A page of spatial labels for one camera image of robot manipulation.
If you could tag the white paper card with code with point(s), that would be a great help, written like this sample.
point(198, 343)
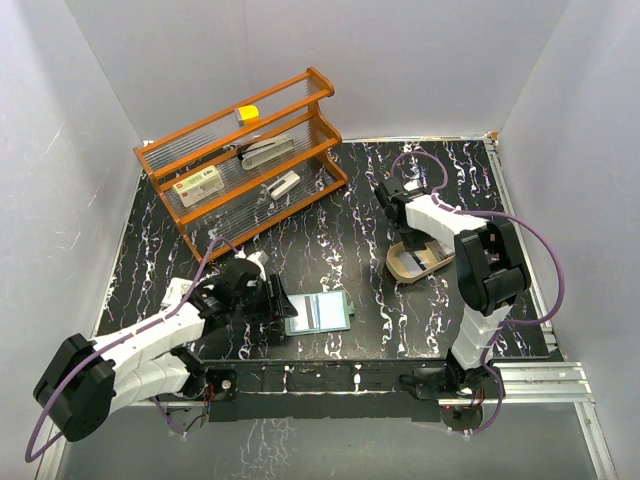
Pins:
point(175, 291)

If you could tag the white staples box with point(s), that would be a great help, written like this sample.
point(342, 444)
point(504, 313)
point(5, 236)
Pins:
point(198, 186)

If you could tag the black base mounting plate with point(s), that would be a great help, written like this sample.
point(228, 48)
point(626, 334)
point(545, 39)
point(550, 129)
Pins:
point(342, 389)

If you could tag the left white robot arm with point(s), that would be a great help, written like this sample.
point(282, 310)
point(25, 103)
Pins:
point(89, 379)

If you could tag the aluminium frame rail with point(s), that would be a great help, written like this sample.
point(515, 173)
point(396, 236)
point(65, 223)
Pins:
point(550, 382)

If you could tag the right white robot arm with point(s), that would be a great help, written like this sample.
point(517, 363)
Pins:
point(491, 275)

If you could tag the grey black stapler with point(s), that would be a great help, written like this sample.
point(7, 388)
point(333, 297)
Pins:
point(257, 153)

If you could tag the green card holder wallet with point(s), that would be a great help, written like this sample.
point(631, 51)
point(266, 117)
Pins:
point(324, 312)

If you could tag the yellow grey tape measure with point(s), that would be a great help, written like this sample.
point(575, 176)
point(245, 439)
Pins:
point(247, 114)

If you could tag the orange wooden three-tier rack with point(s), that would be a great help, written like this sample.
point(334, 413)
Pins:
point(244, 208)

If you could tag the beige card tray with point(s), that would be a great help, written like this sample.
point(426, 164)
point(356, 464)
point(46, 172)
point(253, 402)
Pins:
point(434, 251)

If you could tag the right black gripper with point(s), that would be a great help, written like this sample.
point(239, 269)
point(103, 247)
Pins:
point(415, 242)

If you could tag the dark striped credit card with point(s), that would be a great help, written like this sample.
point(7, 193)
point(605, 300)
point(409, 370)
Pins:
point(414, 263)

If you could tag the small white stapler remover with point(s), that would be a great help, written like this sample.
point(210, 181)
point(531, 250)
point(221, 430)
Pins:
point(283, 185)

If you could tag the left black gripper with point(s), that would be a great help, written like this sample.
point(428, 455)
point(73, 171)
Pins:
point(280, 304)

